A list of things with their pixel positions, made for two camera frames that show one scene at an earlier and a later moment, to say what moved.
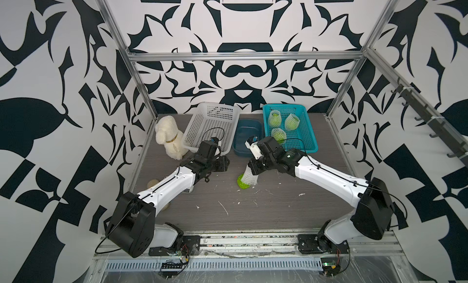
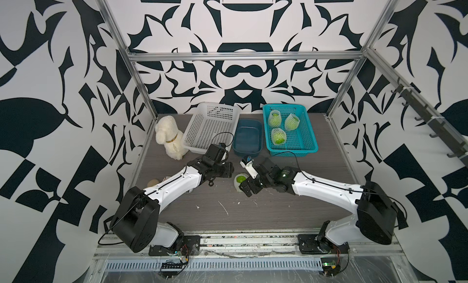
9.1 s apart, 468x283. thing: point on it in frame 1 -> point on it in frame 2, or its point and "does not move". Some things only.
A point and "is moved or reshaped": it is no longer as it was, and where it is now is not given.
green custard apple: [292, 122] does not move
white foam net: [248, 177] is moved or reshaped
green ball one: [275, 119] does not move
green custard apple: [275, 120] does not move
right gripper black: [252, 165] -> [251, 187]
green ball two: [292, 122] does not move
